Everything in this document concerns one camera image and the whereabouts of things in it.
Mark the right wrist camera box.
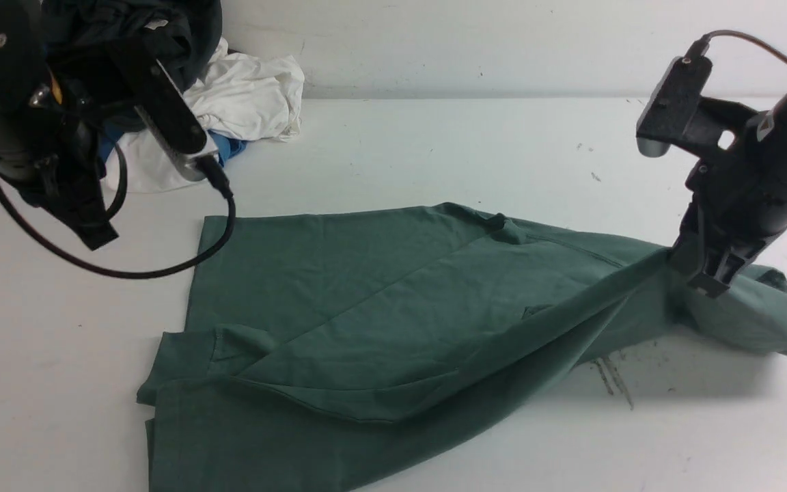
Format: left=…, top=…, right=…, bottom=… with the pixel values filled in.
left=636, top=55, right=713, bottom=158

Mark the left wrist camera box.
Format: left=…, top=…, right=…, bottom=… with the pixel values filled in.
left=105, top=38, right=227, bottom=188

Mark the blue crumpled garment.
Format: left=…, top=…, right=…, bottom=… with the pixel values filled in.
left=98, top=125, right=249, bottom=171

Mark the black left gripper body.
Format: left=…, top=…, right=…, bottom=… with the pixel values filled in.
left=20, top=76, right=121, bottom=250

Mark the black crumpled garment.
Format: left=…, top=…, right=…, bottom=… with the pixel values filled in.
left=41, top=1, right=223, bottom=105

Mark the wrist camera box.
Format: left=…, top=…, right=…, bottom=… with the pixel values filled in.
left=636, top=55, right=713, bottom=158
left=105, top=38, right=227, bottom=188

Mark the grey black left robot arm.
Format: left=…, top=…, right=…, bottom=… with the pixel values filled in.
left=0, top=1, right=118, bottom=250

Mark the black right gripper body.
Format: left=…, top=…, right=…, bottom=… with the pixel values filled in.
left=667, top=130, right=787, bottom=299

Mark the black right camera cable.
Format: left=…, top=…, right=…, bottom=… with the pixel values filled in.
left=686, top=29, right=787, bottom=74

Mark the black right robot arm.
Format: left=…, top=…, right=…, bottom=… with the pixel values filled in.
left=669, top=93, right=787, bottom=298

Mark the white crumpled garment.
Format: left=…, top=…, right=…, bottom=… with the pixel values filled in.
left=103, top=38, right=304, bottom=193

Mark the green long sleeve shirt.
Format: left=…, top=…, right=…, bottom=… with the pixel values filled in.
left=137, top=203, right=787, bottom=491

